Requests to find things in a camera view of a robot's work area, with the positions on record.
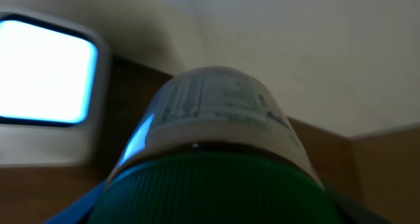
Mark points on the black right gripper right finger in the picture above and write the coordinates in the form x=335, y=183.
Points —
x=350, y=211

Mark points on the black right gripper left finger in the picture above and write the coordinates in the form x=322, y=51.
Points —
x=79, y=211

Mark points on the green lid jar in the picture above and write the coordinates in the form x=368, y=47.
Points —
x=214, y=147

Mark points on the white barcode scanner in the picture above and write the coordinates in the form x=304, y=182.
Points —
x=54, y=77

